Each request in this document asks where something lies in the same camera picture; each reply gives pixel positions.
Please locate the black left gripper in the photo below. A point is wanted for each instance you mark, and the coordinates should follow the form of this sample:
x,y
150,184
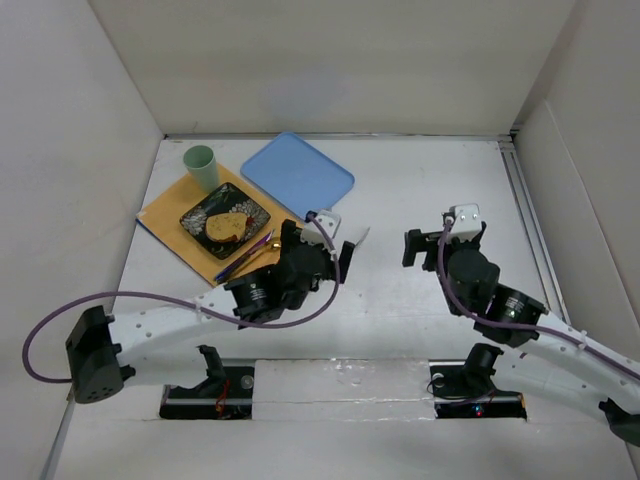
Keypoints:
x,y
318,255

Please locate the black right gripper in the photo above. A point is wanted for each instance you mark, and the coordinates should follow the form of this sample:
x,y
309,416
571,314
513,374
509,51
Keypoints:
x,y
435,248

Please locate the toasted bread slice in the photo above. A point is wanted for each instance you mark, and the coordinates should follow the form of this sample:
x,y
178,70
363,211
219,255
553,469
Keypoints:
x,y
226,227

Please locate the metal tongs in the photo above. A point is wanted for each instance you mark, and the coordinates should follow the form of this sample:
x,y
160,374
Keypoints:
x,y
360,236

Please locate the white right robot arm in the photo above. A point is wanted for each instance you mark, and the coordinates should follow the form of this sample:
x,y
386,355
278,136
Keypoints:
x,y
527,348

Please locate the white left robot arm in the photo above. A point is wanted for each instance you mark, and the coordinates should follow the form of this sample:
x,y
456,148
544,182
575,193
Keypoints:
x,y
106,352

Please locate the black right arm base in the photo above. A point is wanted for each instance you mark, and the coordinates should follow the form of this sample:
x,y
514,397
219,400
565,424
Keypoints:
x,y
464,389

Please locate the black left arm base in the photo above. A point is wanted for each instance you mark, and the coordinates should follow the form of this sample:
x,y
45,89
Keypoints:
x,y
226,393

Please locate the gold spoon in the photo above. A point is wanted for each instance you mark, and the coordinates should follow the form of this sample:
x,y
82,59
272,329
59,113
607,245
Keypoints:
x,y
267,241

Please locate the blue plastic tray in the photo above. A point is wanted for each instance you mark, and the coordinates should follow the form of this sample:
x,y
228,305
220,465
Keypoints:
x,y
297,175

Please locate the black floral square plate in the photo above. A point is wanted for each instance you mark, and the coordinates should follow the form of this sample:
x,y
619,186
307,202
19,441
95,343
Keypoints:
x,y
226,198

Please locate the green plastic cup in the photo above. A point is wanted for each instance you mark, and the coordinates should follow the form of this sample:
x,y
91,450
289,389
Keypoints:
x,y
201,164

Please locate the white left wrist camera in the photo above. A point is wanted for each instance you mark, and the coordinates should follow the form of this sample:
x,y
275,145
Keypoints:
x,y
319,227

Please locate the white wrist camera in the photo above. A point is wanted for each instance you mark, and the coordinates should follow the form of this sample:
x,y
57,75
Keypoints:
x,y
464,222
319,227

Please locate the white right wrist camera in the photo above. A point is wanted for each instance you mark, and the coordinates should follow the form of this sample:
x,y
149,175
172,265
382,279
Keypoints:
x,y
464,222

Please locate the aluminium frame rail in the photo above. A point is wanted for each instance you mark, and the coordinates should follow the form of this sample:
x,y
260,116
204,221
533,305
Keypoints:
x,y
548,279

